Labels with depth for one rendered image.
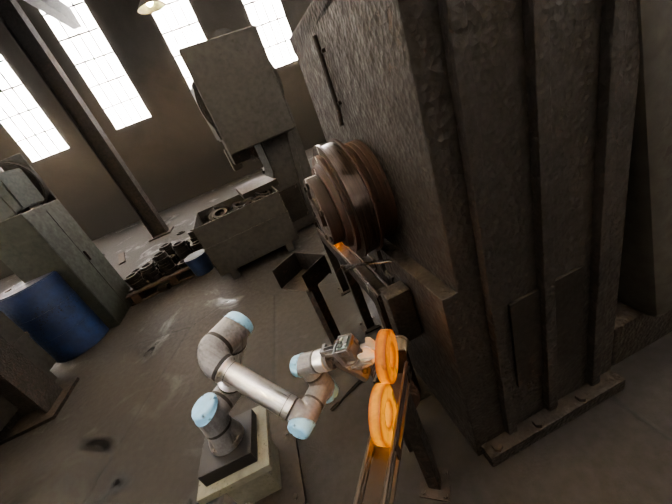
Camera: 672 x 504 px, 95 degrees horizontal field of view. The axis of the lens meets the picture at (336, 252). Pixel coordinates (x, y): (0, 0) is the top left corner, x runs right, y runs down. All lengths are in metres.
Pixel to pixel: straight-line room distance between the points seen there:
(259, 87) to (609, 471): 3.80
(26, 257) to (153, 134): 7.52
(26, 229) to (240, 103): 2.49
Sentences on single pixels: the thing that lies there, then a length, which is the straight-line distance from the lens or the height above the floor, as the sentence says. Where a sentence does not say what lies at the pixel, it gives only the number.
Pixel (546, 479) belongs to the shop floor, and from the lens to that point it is 1.66.
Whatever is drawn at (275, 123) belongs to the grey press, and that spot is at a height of 1.38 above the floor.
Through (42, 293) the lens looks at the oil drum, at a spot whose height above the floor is 0.76.
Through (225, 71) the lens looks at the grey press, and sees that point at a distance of 3.77.
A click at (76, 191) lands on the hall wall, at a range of 12.29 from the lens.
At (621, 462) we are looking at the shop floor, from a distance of 1.73.
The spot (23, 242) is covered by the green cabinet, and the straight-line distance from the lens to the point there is 4.43.
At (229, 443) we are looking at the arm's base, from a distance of 1.60.
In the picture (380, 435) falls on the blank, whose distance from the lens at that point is 0.90.
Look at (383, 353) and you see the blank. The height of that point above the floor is 0.85.
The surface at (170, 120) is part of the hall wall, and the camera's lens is 11.31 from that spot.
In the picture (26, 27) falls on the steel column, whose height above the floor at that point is 4.13.
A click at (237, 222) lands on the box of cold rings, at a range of 3.63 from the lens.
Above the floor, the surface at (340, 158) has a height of 1.30.
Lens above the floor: 1.51
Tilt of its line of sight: 27 degrees down
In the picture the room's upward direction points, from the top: 22 degrees counter-clockwise
